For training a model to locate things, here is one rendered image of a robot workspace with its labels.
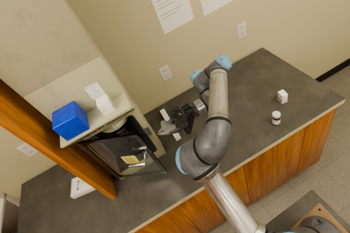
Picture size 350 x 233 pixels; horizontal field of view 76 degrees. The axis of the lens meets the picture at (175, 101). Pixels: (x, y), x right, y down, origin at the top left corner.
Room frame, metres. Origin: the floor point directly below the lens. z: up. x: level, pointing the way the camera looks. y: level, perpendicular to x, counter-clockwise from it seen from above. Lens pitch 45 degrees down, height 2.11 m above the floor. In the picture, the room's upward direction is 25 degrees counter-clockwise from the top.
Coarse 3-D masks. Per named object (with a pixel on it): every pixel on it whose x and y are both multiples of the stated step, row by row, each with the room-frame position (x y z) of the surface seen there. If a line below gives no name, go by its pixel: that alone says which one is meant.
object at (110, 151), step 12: (84, 144) 0.74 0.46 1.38; (96, 144) 0.72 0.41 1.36; (108, 144) 0.70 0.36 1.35; (120, 144) 0.68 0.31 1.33; (132, 144) 0.66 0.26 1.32; (144, 144) 0.64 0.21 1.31; (96, 156) 0.74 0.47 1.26; (108, 156) 0.72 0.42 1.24; (120, 156) 0.70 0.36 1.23; (120, 168) 0.72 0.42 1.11; (132, 168) 0.70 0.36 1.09; (144, 168) 0.68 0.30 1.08; (156, 168) 0.66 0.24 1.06
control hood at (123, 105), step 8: (120, 96) 0.78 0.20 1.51; (120, 104) 0.73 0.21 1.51; (128, 104) 0.71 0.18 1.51; (88, 112) 0.77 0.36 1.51; (96, 112) 0.74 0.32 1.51; (112, 112) 0.70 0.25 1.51; (120, 112) 0.68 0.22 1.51; (128, 112) 0.74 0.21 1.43; (88, 120) 0.72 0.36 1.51; (96, 120) 0.70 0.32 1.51; (104, 120) 0.68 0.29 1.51; (112, 120) 0.69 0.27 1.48; (96, 128) 0.66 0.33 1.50; (80, 136) 0.66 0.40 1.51; (64, 144) 0.65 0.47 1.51
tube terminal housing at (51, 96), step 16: (96, 64) 0.79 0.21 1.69; (64, 80) 0.78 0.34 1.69; (80, 80) 0.78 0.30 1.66; (96, 80) 0.79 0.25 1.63; (112, 80) 0.79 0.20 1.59; (32, 96) 0.76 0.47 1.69; (48, 96) 0.77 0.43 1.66; (64, 96) 0.77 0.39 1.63; (80, 96) 0.78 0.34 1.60; (112, 96) 0.79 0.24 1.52; (128, 96) 0.81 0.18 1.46; (48, 112) 0.76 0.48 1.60; (144, 128) 0.79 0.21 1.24; (160, 144) 0.80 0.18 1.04
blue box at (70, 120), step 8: (72, 104) 0.74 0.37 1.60; (56, 112) 0.74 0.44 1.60; (64, 112) 0.72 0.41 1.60; (72, 112) 0.69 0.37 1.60; (80, 112) 0.72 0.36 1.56; (56, 120) 0.69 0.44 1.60; (64, 120) 0.67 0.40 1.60; (72, 120) 0.66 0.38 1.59; (80, 120) 0.67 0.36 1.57; (56, 128) 0.66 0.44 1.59; (64, 128) 0.66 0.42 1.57; (72, 128) 0.66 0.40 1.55; (80, 128) 0.66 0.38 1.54; (88, 128) 0.67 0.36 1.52; (64, 136) 0.66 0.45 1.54; (72, 136) 0.66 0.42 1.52
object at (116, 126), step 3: (126, 117) 0.84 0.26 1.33; (123, 120) 0.82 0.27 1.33; (126, 120) 0.82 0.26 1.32; (117, 123) 0.81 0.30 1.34; (120, 123) 0.81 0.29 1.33; (123, 123) 0.81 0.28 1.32; (111, 126) 0.80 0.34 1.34; (114, 126) 0.80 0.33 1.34; (117, 126) 0.80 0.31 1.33; (120, 126) 0.80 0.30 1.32; (105, 129) 0.81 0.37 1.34; (108, 129) 0.80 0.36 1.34; (111, 129) 0.80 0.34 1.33; (114, 129) 0.79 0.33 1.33; (117, 129) 0.79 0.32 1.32; (105, 132) 0.81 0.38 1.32; (108, 132) 0.80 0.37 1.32
